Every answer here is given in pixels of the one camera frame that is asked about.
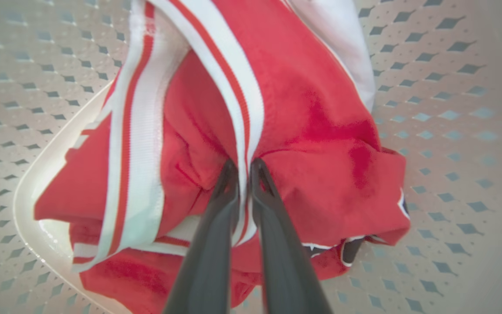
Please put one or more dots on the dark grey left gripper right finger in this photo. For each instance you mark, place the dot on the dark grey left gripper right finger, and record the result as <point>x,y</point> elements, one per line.
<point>281,257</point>

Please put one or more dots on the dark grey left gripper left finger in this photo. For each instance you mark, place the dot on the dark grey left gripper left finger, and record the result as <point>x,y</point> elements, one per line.
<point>209,253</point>

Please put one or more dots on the red Bulls 23 jersey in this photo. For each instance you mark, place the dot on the red Bulls 23 jersey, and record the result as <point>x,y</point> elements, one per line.
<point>312,131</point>

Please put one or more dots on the beige perforated plastic laundry basket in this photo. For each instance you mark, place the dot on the beige perforated plastic laundry basket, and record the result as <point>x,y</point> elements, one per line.
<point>451,131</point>

